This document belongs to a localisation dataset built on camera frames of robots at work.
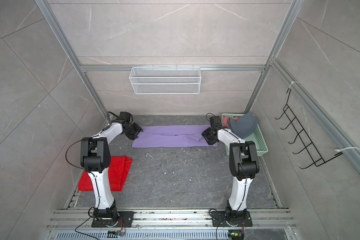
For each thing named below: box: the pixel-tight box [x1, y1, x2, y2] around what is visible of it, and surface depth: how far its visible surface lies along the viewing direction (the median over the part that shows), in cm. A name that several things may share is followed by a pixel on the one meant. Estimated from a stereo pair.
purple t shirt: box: [132, 125, 219, 148], surface depth 108 cm
